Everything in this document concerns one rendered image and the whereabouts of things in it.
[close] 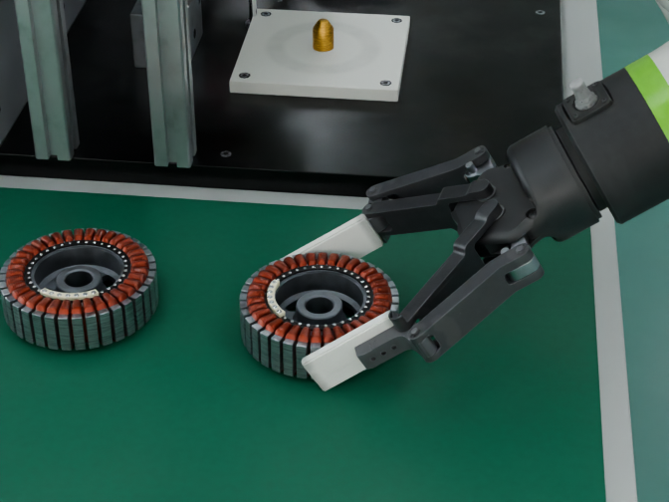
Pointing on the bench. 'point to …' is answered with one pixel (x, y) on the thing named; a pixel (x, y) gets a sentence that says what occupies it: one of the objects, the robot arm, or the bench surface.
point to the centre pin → (323, 36)
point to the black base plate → (475, 51)
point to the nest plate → (347, 34)
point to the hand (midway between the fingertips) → (324, 310)
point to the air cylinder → (143, 35)
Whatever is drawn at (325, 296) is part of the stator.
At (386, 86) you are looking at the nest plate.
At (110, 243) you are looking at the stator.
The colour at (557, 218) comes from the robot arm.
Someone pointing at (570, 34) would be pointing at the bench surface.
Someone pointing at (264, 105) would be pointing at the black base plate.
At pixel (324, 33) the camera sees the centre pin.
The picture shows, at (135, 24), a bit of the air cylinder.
